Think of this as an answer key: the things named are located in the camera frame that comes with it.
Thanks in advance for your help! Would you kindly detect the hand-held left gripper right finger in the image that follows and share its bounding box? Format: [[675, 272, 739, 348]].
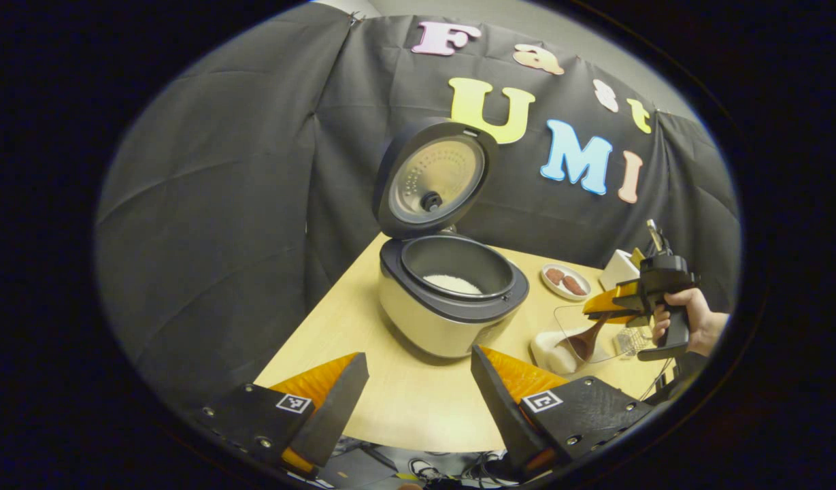
[[469, 345, 656, 480]]

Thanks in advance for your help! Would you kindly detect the white toaster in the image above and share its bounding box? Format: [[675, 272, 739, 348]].
[[599, 249, 641, 292]]

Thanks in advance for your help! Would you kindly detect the brown wooden spoon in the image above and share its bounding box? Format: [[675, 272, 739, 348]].
[[566, 314, 612, 361]]

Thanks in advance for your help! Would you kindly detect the silver black rice cooker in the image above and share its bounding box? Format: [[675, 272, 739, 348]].
[[373, 119, 531, 359]]

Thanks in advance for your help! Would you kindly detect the wire metal chopstick holder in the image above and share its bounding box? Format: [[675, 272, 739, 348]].
[[614, 327, 653, 359]]

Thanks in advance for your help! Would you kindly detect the black backdrop cloth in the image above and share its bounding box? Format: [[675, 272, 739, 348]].
[[95, 3, 741, 409]]

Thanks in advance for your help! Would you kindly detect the clear box of white rice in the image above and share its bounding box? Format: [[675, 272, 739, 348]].
[[530, 303, 639, 376]]

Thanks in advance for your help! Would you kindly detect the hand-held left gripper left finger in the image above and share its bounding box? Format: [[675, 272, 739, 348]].
[[193, 352, 371, 477]]

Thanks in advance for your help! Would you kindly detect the white round plate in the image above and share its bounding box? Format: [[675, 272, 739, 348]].
[[540, 263, 592, 301]]

